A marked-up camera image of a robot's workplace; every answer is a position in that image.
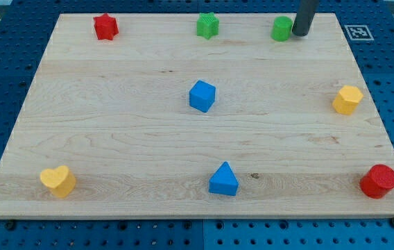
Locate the green cylinder block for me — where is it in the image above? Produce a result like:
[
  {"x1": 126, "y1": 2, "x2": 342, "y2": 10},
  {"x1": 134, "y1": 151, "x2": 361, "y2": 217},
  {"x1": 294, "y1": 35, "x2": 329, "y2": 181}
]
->
[{"x1": 271, "y1": 16, "x2": 293, "y2": 42}]

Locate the green star block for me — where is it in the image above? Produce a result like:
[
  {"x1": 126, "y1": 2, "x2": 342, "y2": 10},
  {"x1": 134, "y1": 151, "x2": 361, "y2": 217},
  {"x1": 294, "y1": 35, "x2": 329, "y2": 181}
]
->
[{"x1": 196, "y1": 12, "x2": 219, "y2": 40}]

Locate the red star block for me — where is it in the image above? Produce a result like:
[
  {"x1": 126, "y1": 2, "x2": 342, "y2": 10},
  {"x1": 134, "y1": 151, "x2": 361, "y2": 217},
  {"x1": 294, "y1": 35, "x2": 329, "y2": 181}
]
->
[{"x1": 93, "y1": 13, "x2": 119, "y2": 40}]

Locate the blue cube block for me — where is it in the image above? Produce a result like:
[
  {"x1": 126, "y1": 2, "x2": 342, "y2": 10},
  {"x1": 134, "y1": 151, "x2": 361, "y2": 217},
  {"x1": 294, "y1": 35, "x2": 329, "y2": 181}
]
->
[{"x1": 189, "y1": 80, "x2": 216, "y2": 113}]

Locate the blue triangle block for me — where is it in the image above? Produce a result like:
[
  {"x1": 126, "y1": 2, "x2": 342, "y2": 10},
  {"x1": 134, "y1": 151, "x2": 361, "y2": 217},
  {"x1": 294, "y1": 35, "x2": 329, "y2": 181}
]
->
[{"x1": 208, "y1": 162, "x2": 239, "y2": 196}]

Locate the light wooden board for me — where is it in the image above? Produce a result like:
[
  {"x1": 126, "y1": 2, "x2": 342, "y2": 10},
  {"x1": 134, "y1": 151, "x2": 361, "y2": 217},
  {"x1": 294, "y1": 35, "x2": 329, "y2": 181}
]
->
[{"x1": 0, "y1": 13, "x2": 394, "y2": 220}]

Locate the yellow heart block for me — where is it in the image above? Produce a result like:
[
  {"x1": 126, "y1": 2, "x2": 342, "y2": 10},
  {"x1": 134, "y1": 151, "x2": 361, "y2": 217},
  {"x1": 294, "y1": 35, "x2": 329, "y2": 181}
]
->
[{"x1": 40, "y1": 165, "x2": 76, "y2": 198}]

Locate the yellow hexagon block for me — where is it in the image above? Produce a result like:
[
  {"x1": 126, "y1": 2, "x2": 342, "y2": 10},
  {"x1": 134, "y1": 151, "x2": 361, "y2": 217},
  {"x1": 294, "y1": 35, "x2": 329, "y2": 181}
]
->
[{"x1": 332, "y1": 85, "x2": 363, "y2": 115}]

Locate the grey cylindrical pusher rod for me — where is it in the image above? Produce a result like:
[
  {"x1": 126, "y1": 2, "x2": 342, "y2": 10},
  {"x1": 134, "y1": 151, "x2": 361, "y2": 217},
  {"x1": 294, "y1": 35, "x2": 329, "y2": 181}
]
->
[{"x1": 292, "y1": 0, "x2": 320, "y2": 37}]

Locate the white fiducial marker tag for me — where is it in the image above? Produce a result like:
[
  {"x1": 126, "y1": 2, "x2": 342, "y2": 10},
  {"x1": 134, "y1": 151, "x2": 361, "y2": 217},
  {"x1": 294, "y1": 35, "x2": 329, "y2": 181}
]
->
[{"x1": 345, "y1": 24, "x2": 374, "y2": 41}]

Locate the red cylinder block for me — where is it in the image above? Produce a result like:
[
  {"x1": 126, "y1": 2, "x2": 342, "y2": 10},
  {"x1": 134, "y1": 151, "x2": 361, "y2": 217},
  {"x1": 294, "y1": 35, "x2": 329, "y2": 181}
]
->
[{"x1": 359, "y1": 164, "x2": 394, "y2": 199}]

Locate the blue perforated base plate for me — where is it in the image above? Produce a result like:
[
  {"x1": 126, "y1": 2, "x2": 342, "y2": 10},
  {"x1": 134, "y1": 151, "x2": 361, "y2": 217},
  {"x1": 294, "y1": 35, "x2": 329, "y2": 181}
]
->
[{"x1": 0, "y1": 1, "x2": 394, "y2": 249}]

